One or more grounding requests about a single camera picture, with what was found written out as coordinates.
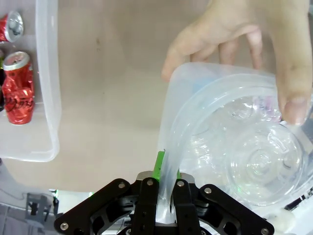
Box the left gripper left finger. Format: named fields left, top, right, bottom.
left=53, top=150, right=167, bottom=235

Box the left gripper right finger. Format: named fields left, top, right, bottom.
left=170, top=168, right=274, bottom=235

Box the large clear plastic bin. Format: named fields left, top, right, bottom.
left=157, top=62, right=313, bottom=226

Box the crushed red soda can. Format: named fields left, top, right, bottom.
left=1, top=50, right=35, bottom=126
left=0, top=10, right=25, bottom=44

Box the person's right hand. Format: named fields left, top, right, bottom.
left=161, top=0, right=313, bottom=126

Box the grey metal stand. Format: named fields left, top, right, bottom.
left=23, top=191, right=56, bottom=228

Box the small clear plastic bin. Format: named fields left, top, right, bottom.
left=0, top=0, right=61, bottom=163

